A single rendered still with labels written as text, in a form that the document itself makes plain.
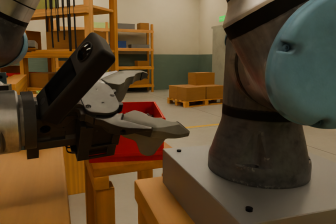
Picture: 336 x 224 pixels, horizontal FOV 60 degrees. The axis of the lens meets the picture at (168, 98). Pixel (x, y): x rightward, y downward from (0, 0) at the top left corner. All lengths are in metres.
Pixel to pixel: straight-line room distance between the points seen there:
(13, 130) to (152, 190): 0.27
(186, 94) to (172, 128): 6.15
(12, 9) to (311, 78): 0.37
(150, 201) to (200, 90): 6.31
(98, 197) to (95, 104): 0.48
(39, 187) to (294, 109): 0.35
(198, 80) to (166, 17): 3.94
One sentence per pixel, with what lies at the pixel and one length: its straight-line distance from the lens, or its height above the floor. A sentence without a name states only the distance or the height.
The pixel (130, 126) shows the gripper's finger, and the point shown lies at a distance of 0.36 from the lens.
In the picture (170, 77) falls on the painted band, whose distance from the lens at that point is 10.53.
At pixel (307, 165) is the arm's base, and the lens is 0.45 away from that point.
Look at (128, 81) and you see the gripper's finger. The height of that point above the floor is 1.04.
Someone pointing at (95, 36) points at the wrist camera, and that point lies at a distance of 0.35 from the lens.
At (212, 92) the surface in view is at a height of 0.29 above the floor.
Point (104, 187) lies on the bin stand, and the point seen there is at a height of 0.75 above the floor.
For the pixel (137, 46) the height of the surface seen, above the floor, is 1.48.
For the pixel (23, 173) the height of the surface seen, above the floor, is 0.90.
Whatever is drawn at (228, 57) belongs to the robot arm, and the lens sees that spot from 0.42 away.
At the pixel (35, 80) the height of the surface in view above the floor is 0.82.
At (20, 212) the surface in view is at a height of 0.90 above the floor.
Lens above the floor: 1.08
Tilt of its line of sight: 8 degrees down
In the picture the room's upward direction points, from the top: straight up
